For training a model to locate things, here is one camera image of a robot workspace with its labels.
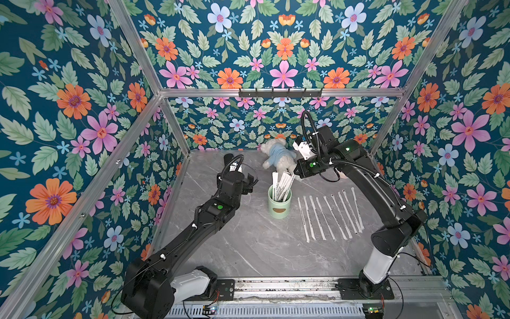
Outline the green metal straw cup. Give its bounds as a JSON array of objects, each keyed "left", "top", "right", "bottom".
[{"left": 268, "top": 186, "right": 292, "bottom": 219}]

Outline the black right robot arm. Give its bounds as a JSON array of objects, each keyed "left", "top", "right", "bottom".
[{"left": 293, "top": 126, "right": 427, "bottom": 296}]

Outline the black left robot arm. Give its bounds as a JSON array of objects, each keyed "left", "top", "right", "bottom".
[{"left": 120, "top": 171, "right": 257, "bottom": 318}]

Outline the bundle of wrapped straws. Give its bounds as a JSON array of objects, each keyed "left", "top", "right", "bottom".
[{"left": 270, "top": 171, "right": 295, "bottom": 202}]

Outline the white teddy bear blue shirt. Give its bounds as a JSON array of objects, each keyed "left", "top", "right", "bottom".
[{"left": 260, "top": 138, "right": 297, "bottom": 175}]

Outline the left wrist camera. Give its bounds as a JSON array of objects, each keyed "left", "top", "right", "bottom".
[{"left": 229, "top": 159, "right": 243, "bottom": 173}]

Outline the black wall hook rail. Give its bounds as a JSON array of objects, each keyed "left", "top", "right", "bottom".
[{"left": 238, "top": 88, "right": 323, "bottom": 99}]

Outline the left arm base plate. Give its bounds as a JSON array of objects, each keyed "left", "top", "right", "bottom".
[{"left": 186, "top": 279, "right": 236, "bottom": 302}]

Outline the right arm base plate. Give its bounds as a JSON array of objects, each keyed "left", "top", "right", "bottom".
[{"left": 335, "top": 279, "right": 395, "bottom": 300}]

